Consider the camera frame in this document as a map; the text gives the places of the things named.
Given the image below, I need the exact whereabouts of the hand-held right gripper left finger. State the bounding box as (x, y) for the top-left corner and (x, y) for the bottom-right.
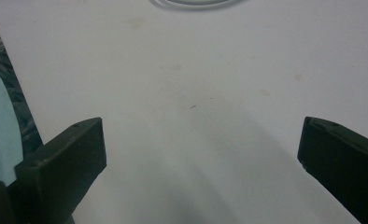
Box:
(14, 117), (107, 224)

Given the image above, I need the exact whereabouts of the light blue clothing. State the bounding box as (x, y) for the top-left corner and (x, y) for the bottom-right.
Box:
(0, 65), (25, 188)

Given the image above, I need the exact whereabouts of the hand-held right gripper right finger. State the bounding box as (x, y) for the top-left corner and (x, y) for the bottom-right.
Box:
(297, 116), (368, 224)

